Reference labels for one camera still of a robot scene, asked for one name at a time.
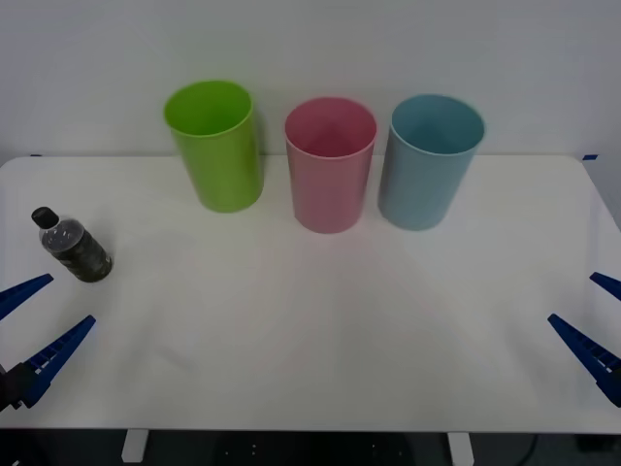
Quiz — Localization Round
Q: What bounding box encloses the green plastic bin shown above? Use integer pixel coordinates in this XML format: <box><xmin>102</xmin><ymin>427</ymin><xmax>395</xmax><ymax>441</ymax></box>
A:
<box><xmin>162</xmin><ymin>80</ymin><xmax>266</xmax><ymax>214</ymax></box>

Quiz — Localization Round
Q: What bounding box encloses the black floor cable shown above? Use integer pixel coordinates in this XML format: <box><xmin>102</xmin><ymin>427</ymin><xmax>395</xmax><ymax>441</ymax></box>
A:
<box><xmin>511</xmin><ymin>433</ymin><xmax>540</xmax><ymax>466</ymax></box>

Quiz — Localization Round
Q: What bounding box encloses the white table leg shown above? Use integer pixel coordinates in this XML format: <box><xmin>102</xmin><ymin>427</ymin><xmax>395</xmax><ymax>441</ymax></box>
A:
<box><xmin>120</xmin><ymin>429</ymin><xmax>149</xmax><ymax>463</ymax></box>
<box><xmin>446</xmin><ymin>431</ymin><xmax>474</xmax><ymax>466</ymax></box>

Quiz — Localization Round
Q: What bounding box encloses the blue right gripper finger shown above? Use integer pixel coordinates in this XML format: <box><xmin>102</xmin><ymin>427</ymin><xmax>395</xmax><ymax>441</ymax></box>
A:
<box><xmin>589</xmin><ymin>271</ymin><xmax>621</xmax><ymax>302</ymax></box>
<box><xmin>547</xmin><ymin>313</ymin><xmax>621</xmax><ymax>408</ymax></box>

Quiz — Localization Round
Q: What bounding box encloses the pink plastic bin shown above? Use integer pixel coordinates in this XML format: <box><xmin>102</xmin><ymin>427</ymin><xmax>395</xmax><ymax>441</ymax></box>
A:
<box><xmin>283</xmin><ymin>95</ymin><xmax>378</xmax><ymax>235</ymax></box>

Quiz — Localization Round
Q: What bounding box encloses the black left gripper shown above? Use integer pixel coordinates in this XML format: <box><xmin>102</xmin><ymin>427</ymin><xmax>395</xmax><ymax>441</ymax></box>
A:
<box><xmin>0</xmin><ymin>273</ymin><xmax>97</xmax><ymax>414</ymax></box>

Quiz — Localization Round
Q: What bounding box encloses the pale blue plastic bin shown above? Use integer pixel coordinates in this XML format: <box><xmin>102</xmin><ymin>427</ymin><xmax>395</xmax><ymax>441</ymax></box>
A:
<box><xmin>376</xmin><ymin>93</ymin><xmax>486</xmax><ymax>232</ymax></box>

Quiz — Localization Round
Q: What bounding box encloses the dark bottle with black cap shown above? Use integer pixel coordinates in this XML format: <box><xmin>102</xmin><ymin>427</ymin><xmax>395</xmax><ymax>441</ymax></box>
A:
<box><xmin>30</xmin><ymin>206</ymin><xmax>114</xmax><ymax>284</ymax></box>

